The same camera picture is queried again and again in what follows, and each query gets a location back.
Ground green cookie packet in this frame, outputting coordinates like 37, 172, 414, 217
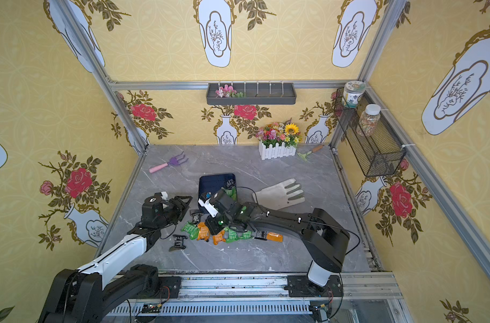
223, 227, 240, 243
238, 231, 253, 240
182, 222, 200, 240

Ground orange cookie packet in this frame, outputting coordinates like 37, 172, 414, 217
212, 230, 226, 246
197, 222, 210, 242
267, 232, 283, 243

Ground black checkered cookie packet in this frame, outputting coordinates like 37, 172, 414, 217
168, 234, 189, 252

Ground small checkered black packet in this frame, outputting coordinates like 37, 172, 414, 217
190, 209, 203, 226

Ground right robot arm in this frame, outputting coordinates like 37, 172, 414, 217
198, 189, 358, 287

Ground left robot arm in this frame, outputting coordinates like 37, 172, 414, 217
38, 193, 193, 322

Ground green packet in box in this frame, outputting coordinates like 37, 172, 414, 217
224, 187, 238, 201

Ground dark blue storage box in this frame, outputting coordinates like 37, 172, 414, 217
198, 173, 236, 217

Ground white and green garden glove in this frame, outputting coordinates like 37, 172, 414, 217
253, 178, 305, 210

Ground pink and purple garden rake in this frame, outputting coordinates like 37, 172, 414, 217
149, 153, 189, 174

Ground white picket fence flower planter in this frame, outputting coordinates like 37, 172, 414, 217
255, 122, 301, 160

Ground small circuit board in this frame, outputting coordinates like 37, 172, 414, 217
141, 303, 162, 314

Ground pink flowers on shelf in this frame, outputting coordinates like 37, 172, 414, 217
215, 84, 245, 98

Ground clear jar with white lid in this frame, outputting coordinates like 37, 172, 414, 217
357, 104, 381, 137

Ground jar with printed label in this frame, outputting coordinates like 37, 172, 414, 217
342, 81, 367, 108

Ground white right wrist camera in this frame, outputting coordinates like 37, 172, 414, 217
198, 192, 219, 218

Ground green rake with wooden handle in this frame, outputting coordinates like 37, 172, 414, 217
297, 144, 324, 161

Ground grey wall shelf tray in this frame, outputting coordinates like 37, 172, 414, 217
206, 82, 297, 106

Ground black wire mesh basket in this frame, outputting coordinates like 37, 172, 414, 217
335, 88, 406, 177

